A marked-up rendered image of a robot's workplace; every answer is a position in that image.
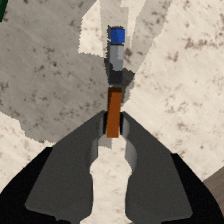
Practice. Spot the small blue cube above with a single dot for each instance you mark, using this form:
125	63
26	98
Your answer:
117	35

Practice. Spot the orange-brown rod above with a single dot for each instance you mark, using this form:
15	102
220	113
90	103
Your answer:
113	111

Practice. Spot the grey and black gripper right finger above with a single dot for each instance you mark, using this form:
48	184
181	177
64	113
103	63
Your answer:
162	188

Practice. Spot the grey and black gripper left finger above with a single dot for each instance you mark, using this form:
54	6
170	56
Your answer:
57	183

